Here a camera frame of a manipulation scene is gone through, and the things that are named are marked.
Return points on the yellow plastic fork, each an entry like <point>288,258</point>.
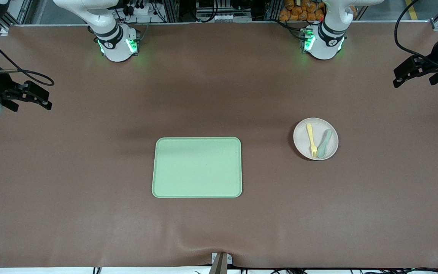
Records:
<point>310,137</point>

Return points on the round white plate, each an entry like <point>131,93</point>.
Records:
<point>302,144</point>

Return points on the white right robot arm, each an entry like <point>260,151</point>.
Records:
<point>114,38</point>

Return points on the pale green plastic spoon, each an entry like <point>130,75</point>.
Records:
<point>323,146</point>

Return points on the pile of orange items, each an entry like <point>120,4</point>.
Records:
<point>299,11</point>

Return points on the white power strip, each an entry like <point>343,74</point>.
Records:
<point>141,9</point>

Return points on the light green rectangular tray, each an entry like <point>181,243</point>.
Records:
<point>188,171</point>

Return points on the brown table mat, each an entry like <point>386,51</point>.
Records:
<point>219,95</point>

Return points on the white connector block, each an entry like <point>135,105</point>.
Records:
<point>215,17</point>

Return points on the metal table edge clamp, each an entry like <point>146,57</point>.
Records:
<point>221,262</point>

